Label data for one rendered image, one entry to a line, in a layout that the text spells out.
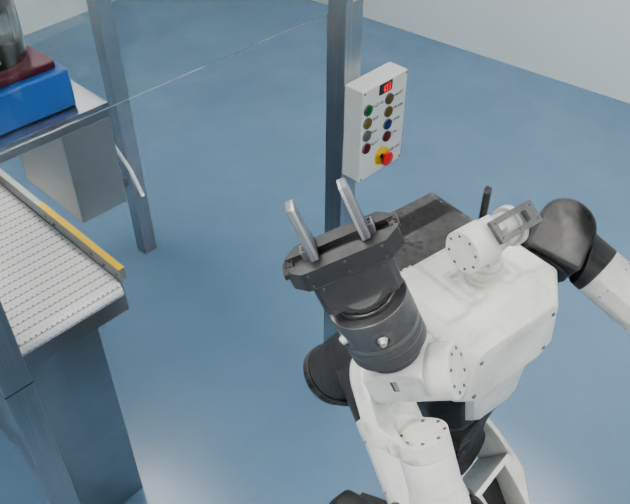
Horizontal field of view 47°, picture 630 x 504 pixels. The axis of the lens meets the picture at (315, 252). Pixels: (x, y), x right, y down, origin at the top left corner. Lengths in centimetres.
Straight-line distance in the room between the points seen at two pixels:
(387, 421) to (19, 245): 118
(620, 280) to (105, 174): 96
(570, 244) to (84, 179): 89
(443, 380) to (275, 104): 345
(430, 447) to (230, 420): 174
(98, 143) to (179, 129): 256
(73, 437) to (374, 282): 147
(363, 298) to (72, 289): 105
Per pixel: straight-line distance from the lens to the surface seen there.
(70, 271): 174
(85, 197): 149
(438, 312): 109
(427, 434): 88
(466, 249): 106
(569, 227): 128
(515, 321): 114
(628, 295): 130
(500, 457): 152
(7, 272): 179
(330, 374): 107
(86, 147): 144
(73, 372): 194
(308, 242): 71
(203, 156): 376
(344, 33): 175
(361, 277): 73
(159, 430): 257
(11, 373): 154
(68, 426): 206
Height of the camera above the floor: 206
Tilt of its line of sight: 41 degrees down
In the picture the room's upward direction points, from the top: straight up
